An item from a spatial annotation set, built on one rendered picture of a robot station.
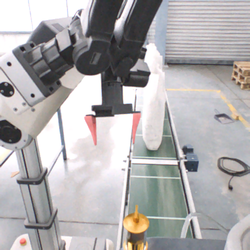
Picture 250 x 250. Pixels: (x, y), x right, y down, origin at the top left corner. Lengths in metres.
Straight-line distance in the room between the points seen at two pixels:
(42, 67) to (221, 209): 2.11
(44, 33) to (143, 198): 1.37
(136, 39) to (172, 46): 7.21
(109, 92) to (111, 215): 1.71
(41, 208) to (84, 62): 0.82
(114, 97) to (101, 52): 0.14
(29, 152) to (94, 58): 0.62
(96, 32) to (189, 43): 7.35
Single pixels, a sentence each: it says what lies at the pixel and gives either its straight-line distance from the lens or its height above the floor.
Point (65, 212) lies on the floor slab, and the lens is 2.32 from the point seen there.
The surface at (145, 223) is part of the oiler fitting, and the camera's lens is 0.29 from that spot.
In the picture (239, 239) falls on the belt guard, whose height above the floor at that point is 1.42.
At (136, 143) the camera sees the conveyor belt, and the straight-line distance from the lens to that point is 2.45.
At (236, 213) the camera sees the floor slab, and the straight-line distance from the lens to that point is 2.44.
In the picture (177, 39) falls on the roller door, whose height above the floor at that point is 0.72.
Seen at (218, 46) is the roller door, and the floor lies 0.53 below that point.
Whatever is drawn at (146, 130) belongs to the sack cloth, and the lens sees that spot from 2.29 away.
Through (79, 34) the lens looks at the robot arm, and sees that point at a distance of 0.56.
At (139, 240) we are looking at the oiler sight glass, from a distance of 0.30.
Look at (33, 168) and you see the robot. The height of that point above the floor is 1.00.
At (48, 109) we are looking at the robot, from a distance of 0.77.
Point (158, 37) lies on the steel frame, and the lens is 7.31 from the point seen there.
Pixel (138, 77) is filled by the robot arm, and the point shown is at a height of 1.43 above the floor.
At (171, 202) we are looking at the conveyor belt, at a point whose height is 0.38.
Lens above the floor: 1.60
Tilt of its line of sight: 26 degrees down
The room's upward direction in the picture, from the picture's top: straight up
